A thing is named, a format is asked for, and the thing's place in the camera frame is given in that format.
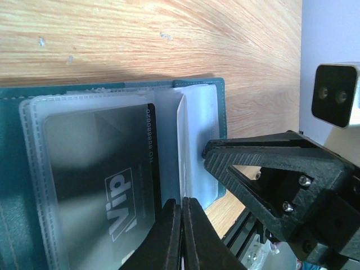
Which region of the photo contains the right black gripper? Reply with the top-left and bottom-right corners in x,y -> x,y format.
203,131 -> 359,267

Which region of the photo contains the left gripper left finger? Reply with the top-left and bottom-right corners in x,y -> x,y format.
120,199 -> 182,269

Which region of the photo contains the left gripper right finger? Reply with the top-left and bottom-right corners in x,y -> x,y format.
182,197 -> 246,269

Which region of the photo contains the black VIP card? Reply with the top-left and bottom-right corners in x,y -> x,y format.
44,103 -> 161,269

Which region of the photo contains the white card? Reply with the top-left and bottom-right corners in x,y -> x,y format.
177,95 -> 188,205

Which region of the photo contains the teal leather card holder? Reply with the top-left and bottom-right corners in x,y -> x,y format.
1,78 -> 227,269

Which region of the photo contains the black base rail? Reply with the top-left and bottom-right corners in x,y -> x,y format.
222,208 -> 282,270

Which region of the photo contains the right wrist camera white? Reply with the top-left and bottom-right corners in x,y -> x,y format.
311,62 -> 359,129

